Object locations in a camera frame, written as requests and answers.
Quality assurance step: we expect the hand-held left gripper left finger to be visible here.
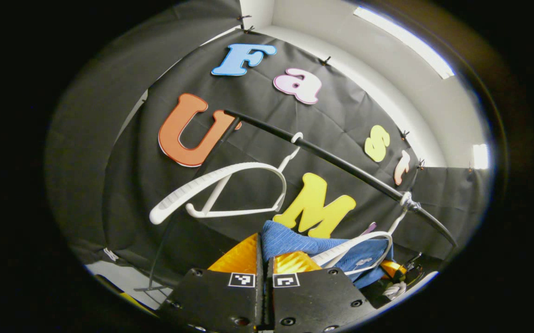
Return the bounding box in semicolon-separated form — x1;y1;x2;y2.
156;233;265;331

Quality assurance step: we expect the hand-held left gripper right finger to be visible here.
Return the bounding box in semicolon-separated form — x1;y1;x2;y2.
266;251;379;332

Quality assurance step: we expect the blue corduroy jacket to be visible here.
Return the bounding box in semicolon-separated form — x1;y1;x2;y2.
261;220;393;290

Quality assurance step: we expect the white hanger with taped hook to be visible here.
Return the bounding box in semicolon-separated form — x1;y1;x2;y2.
311;192;418;276

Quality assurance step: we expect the black clothes rack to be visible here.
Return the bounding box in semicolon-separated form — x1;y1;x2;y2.
133;109;458;293

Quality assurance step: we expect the white plastic hanger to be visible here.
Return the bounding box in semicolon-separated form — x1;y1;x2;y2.
149;132;304;225

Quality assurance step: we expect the small ceiling light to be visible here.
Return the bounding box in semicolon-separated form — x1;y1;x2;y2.
473;143;490;170

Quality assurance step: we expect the black backdrop cloth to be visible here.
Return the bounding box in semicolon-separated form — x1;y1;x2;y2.
45;0;490;283

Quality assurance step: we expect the long ceiling light panel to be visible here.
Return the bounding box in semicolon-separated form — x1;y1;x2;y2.
353;6;455;80

